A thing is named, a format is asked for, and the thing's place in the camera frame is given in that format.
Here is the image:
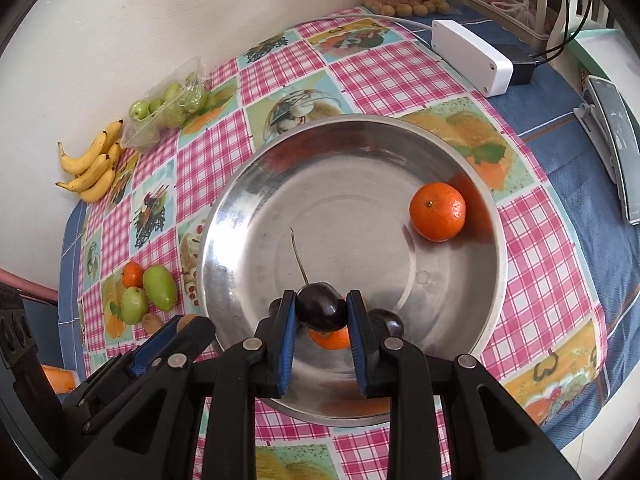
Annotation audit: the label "brown longan fruit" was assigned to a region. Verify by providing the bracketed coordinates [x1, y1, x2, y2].
[141, 312, 163, 336]
[177, 313, 198, 332]

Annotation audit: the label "green mango large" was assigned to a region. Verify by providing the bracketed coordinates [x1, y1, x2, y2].
[142, 264, 178, 312]

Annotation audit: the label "small mandarin orange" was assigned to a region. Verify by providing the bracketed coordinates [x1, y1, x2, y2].
[120, 261, 144, 288]

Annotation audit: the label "dark cherry with stem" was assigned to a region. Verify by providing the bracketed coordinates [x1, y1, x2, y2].
[290, 228, 348, 333]

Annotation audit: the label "dark cherry front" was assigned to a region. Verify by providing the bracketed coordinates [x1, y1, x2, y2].
[368, 309, 405, 339]

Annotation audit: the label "orange object at edge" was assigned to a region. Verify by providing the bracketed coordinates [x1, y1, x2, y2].
[41, 364, 80, 394]

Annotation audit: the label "mandarin orange near front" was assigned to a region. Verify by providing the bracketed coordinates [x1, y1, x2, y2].
[308, 327, 350, 351]

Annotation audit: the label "pink checkered fruit tablecloth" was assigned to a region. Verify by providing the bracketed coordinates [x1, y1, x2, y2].
[77, 5, 609, 480]

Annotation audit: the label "mandarin orange right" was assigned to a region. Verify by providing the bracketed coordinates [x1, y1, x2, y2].
[409, 182, 466, 243]

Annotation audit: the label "large steel bowl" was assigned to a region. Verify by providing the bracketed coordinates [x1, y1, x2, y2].
[196, 114, 509, 428]

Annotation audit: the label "bunch of yellow bananas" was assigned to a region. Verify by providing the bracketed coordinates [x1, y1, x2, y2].
[55, 119, 124, 204]

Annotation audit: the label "clear tray green jujubes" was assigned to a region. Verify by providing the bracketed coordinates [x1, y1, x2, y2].
[122, 58, 207, 153]

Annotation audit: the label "blue under tablecloth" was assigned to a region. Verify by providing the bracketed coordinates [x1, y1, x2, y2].
[56, 0, 640, 451]

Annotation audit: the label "white power adapter box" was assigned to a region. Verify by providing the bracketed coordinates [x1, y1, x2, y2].
[431, 20, 513, 98]

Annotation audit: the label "black plug adapter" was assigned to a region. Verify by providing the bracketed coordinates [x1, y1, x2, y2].
[495, 44, 537, 86]

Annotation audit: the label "grey plastic clip object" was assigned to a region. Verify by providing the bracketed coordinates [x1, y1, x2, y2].
[574, 75, 639, 226]

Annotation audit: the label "plastic basket with bag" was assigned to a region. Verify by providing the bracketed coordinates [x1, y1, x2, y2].
[465, 0, 551, 49]

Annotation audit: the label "black cable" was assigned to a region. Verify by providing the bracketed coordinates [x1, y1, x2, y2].
[529, 0, 594, 66]

